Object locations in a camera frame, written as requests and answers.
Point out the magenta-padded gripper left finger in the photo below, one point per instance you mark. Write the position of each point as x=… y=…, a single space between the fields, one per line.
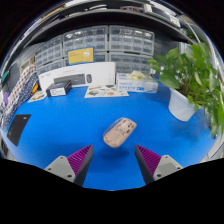
x=68 y=168

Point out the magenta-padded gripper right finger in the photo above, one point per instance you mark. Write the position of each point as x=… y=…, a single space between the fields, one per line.
x=160 y=166

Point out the pink translucent computer mouse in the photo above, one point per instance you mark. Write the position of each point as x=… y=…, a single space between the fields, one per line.
x=118 y=131

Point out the black mouse pad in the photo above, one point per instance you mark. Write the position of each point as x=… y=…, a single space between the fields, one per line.
x=18 y=128

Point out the small black box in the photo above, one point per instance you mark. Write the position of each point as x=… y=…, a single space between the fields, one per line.
x=58 y=89

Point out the white blue-printed tissue box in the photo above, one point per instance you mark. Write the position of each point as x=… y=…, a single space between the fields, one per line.
x=136 y=87

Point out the small yellow object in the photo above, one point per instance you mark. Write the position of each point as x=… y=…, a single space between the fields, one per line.
x=35 y=88

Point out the small purple object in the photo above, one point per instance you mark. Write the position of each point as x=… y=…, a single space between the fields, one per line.
x=5 y=97

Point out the red blue checked cloth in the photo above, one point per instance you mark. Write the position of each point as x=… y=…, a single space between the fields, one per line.
x=20 y=86

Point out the green plant in white pot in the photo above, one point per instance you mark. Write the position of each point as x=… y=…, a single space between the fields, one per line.
x=186 y=73

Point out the long white keyboard box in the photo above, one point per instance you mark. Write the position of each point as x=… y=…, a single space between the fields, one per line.
x=100 y=71

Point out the teal object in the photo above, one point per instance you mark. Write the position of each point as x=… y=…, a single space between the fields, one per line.
x=4 y=76

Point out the yellow and blue box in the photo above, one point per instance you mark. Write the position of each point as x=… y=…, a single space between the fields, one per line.
x=81 y=56

